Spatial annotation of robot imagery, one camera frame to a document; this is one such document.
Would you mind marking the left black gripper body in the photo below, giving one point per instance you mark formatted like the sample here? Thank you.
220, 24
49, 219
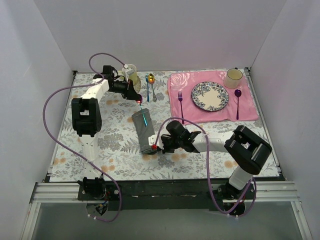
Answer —
128, 89

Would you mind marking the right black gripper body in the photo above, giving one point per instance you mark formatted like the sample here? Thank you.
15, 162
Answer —
164, 143

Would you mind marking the gold spoon purple handle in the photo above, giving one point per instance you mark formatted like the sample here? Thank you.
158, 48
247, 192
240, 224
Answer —
142, 112

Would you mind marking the grey cloth napkin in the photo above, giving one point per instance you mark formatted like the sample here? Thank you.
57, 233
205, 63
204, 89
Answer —
144, 132

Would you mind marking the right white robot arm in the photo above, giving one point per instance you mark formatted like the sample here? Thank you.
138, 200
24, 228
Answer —
247, 149

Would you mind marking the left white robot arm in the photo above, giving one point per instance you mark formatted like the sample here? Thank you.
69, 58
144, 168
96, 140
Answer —
87, 120

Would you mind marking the round woven coaster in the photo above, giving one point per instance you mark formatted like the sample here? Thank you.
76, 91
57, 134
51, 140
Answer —
137, 85

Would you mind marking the yellow-green mug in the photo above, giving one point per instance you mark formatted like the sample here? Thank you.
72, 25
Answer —
132, 77

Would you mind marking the gold bowl spoon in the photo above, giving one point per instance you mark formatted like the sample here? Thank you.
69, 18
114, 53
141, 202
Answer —
151, 80

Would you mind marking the purple fork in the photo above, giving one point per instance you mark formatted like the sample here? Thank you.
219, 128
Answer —
180, 99

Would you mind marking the blue floral plate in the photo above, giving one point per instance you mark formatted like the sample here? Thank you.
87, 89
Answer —
210, 96

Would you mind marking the floral tablecloth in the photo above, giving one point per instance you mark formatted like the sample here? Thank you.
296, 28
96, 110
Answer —
118, 145

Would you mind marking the pink floral placemat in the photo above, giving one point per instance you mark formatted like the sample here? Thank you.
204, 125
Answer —
185, 81

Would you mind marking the cream mug dark rim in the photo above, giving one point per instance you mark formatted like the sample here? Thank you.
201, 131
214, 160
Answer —
233, 78

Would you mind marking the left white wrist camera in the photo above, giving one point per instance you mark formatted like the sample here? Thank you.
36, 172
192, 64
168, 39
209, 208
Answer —
127, 70

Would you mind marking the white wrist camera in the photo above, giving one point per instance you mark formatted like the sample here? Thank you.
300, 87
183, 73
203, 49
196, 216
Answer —
127, 70
153, 141

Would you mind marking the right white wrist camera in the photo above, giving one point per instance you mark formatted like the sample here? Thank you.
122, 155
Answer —
153, 141

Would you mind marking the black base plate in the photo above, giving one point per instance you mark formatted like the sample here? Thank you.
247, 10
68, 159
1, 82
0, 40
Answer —
164, 194

